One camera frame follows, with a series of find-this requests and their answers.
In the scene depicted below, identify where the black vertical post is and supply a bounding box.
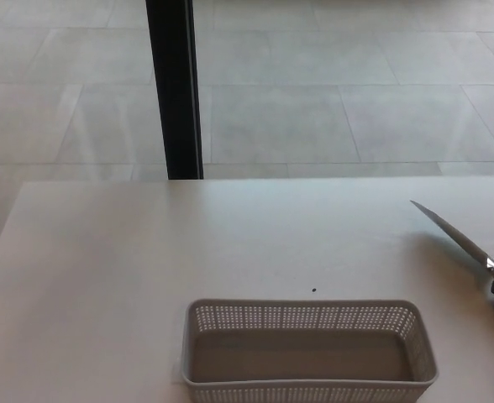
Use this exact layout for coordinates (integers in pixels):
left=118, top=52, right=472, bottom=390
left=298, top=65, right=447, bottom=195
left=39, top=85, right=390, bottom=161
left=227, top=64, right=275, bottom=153
left=145, top=0, right=205, bottom=181

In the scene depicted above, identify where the grey perforated plastic basket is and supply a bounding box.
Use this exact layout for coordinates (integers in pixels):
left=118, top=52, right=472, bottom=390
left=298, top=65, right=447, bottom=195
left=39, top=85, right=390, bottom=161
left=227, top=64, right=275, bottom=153
left=181, top=298, right=440, bottom=403

